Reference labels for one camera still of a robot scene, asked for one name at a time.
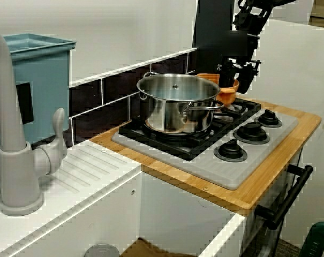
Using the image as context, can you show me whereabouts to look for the white sink counter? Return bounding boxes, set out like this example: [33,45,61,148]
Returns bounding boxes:
[0,140,245,257]

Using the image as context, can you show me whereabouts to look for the brown flat item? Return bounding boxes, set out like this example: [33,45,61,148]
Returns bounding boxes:
[120,237,168,257]

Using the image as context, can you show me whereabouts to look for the stainless steel pot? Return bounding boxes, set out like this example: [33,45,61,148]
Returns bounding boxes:
[136,71,226,134]

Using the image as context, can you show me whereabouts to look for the orange plastic pot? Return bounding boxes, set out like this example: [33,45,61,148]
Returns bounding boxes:
[196,73,240,105]

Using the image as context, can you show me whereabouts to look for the green object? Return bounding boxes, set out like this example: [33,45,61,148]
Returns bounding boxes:
[307,222,324,257]

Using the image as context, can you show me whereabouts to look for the grey faucet lever handle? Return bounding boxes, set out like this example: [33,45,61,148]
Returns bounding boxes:
[34,107,69,176]

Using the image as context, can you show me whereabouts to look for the grey toy faucet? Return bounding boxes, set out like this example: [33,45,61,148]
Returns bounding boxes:
[0,24,46,217]

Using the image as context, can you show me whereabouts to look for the teal plastic bin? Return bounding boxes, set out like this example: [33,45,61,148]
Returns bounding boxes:
[0,33,78,161]

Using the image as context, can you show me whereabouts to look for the black oven door handle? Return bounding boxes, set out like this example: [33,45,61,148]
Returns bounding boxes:
[255,164,314,231]

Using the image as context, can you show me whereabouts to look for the wooden countertop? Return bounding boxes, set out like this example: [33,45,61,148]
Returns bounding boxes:
[89,95,322,217]

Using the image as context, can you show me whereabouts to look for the black stove knob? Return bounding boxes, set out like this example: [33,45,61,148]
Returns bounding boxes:
[258,109,283,128]
[233,122,271,145]
[214,139,248,163]

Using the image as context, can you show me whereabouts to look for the grey round disc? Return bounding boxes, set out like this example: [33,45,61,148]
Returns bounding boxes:
[85,243,120,257]

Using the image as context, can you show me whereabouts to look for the dark tile backsplash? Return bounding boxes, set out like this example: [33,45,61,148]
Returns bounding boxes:
[0,47,199,185]

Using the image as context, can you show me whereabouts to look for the grey stove top plate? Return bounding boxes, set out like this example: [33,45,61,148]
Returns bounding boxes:
[111,96,300,191]

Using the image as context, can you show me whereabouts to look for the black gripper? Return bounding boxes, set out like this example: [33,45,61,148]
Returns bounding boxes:
[217,31,262,94]

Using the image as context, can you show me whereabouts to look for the black stove grate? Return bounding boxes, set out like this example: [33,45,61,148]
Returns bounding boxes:
[118,96,263,161]

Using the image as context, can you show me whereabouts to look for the white oven door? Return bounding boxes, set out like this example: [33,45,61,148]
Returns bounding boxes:
[243,149,304,255]

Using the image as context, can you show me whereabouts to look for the black back panel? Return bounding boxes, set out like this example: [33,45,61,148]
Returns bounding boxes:
[192,0,236,77]

